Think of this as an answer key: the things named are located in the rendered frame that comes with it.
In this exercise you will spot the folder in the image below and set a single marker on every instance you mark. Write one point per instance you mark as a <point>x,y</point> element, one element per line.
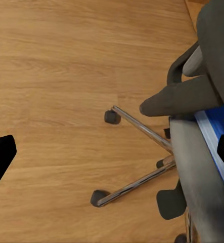
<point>211,123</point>

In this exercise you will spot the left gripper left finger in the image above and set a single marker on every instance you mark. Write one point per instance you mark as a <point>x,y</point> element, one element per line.
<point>8,151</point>

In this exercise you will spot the swivel chair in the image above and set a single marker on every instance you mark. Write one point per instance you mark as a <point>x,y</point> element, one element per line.
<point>199,193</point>

